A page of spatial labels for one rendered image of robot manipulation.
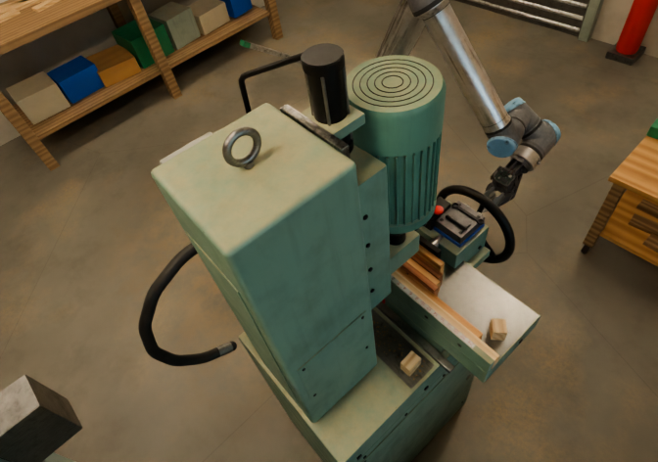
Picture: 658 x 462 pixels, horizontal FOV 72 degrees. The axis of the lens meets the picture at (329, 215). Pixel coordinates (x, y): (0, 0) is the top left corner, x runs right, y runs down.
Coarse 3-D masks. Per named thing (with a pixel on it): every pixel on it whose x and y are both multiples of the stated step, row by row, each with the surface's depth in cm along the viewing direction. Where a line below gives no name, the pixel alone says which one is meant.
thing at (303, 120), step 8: (288, 112) 71; (296, 112) 71; (296, 120) 70; (304, 120) 69; (312, 128) 68; (320, 128) 67; (320, 136) 66; (328, 136) 66; (336, 144) 65; (344, 144) 64; (344, 152) 64
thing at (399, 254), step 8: (408, 232) 109; (416, 232) 109; (408, 240) 107; (416, 240) 109; (392, 248) 106; (400, 248) 106; (408, 248) 108; (416, 248) 111; (392, 256) 105; (400, 256) 108; (408, 256) 111; (392, 264) 107; (400, 264) 110; (392, 272) 109
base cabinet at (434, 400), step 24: (456, 360) 125; (432, 384) 121; (456, 384) 144; (288, 408) 141; (408, 408) 117; (432, 408) 139; (456, 408) 176; (408, 432) 134; (432, 432) 165; (384, 456) 129; (408, 456) 159
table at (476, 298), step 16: (480, 256) 125; (448, 272) 120; (464, 272) 119; (480, 272) 119; (448, 288) 117; (464, 288) 116; (480, 288) 116; (496, 288) 115; (400, 304) 118; (448, 304) 114; (464, 304) 113; (480, 304) 113; (496, 304) 112; (512, 304) 112; (416, 320) 116; (480, 320) 110; (512, 320) 109; (528, 320) 109; (432, 336) 114; (512, 336) 107; (448, 352) 112; (496, 352) 105; (480, 368) 103; (496, 368) 108
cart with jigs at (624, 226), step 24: (648, 144) 190; (624, 168) 183; (648, 168) 182; (624, 192) 188; (648, 192) 174; (600, 216) 199; (624, 216) 210; (648, 216) 208; (624, 240) 202; (648, 240) 198
